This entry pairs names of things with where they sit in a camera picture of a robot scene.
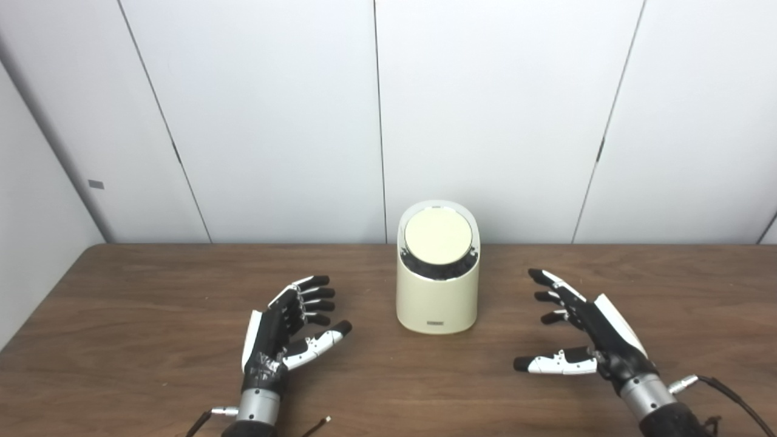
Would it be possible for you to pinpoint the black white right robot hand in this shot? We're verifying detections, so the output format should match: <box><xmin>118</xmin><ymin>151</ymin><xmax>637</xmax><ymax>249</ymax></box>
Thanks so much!
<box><xmin>514</xmin><ymin>268</ymin><xmax>659</xmax><ymax>392</ymax></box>

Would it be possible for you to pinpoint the cream round bin lid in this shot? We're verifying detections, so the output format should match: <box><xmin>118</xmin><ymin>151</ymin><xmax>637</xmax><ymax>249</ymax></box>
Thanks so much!
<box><xmin>404</xmin><ymin>206</ymin><xmax>473</xmax><ymax>265</ymax></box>

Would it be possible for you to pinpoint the cream-colored bin body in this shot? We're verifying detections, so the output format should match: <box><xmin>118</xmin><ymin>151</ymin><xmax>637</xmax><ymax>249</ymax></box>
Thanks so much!
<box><xmin>396</xmin><ymin>200</ymin><xmax>481</xmax><ymax>335</ymax></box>

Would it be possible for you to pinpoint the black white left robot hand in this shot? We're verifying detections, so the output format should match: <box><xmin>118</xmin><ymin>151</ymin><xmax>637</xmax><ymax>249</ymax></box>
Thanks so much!
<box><xmin>241</xmin><ymin>275</ymin><xmax>353</xmax><ymax>395</ymax></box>

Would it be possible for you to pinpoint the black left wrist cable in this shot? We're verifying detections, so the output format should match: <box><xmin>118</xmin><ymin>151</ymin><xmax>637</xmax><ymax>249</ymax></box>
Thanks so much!
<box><xmin>185</xmin><ymin>407</ymin><xmax>239</xmax><ymax>437</ymax></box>

